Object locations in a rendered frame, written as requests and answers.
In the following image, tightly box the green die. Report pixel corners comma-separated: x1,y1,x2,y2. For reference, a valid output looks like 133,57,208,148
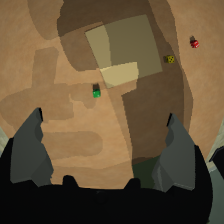
93,89,101,98

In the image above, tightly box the yellow die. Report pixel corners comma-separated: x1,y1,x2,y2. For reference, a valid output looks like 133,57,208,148
165,55,174,63

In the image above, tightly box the translucent tan mat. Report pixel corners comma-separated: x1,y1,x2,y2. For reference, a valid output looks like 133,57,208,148
85,14,162,88

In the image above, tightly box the red die with white pips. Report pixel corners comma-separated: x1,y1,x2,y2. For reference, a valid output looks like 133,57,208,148
190,40,199,48

